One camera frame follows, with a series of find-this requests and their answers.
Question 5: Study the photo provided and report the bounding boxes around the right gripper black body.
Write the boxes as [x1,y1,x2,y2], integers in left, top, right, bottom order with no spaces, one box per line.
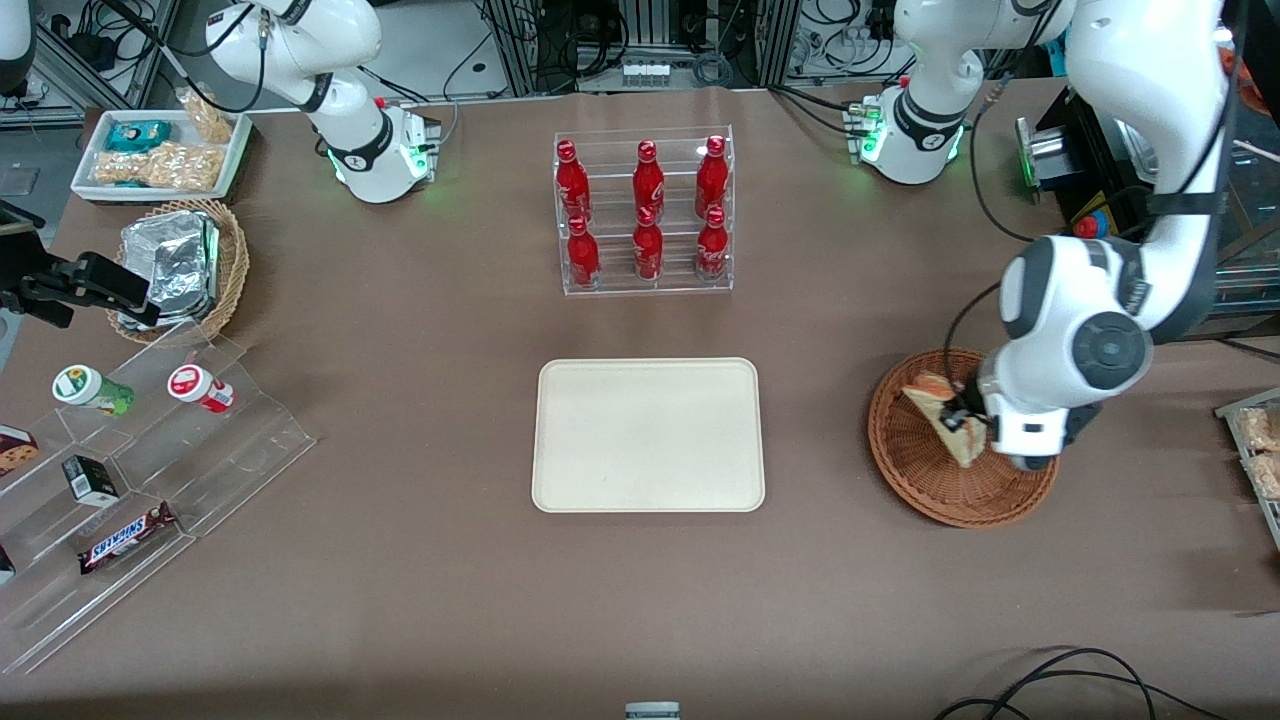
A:
[0,226,63,301]

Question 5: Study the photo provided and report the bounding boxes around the triangular sandwich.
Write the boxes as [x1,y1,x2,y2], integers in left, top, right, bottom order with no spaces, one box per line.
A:
[902,372,988,470]

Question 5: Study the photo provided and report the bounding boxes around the round brown wicker basket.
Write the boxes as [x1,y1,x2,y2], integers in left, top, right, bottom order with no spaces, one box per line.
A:
[868,347,1061,529]

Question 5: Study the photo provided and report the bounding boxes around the white rectangular snack tray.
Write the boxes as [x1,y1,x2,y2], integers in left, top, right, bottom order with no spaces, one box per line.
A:
[70,108,254,205]

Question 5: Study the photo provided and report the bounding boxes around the light wicker basket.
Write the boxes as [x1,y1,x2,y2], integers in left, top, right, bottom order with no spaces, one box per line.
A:
[107,198,251,345]

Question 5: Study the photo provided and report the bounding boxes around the stainless steel tray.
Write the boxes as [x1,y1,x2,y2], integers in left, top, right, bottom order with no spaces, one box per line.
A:
[1014,115,1076,193]

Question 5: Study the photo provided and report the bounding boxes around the cream rectangular tray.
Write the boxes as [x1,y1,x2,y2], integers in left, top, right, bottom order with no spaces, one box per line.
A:
[531,357,767,515]

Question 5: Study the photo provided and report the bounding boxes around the silver foil package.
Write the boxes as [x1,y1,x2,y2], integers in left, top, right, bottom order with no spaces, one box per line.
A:
[117,209,222,333]

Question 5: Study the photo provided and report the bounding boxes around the green lidded cup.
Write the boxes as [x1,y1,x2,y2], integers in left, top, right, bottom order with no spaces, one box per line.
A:
[52,364,136,419]

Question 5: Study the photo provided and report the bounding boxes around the large clear peanut bag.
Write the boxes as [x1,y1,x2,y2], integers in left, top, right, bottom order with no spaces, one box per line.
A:
[93,141,228,192]

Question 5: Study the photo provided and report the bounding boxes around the red lidded cup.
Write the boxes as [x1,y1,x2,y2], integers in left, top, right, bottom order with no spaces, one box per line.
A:
[166,363,237,415]

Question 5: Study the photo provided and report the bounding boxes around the brown cookie box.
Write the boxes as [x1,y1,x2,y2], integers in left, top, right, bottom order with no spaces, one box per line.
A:
[0,424,41,479]

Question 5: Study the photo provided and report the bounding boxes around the teal snack packet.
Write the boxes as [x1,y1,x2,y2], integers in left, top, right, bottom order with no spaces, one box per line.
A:
[104,120,174,154]

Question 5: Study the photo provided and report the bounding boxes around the small black carton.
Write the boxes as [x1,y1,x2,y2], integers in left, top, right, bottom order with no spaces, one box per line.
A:
[61,454,122,507]

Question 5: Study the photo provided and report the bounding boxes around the small clear peanut bag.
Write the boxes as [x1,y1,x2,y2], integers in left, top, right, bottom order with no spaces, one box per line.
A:
[177,87,237,147]

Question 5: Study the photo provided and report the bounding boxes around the clear acrylic stepped stand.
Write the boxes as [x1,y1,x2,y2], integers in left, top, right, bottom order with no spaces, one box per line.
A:
[0,320,318,677]

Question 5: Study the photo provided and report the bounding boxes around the Snickers chocolate bar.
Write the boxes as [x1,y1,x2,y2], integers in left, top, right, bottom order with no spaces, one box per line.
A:
[77,501,180,577]

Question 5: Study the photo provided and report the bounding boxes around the black control box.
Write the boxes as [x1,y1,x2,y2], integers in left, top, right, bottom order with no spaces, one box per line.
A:
[1035,85,1161,241]

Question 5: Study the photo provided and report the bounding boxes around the red cola bottle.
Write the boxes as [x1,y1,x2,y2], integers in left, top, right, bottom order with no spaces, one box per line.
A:
[555,140,592,224]
[632,140,667,223]
[566,215,602,291]
[632,207,665,283]
[695,135,730,221]
[696,205,731,283]

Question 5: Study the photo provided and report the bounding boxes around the clear acrylic bottle rack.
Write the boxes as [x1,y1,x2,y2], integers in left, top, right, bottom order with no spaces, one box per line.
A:
[553,125,736,297]

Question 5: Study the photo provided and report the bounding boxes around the black cable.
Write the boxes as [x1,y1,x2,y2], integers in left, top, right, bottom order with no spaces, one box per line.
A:
[933,647,1229,720]

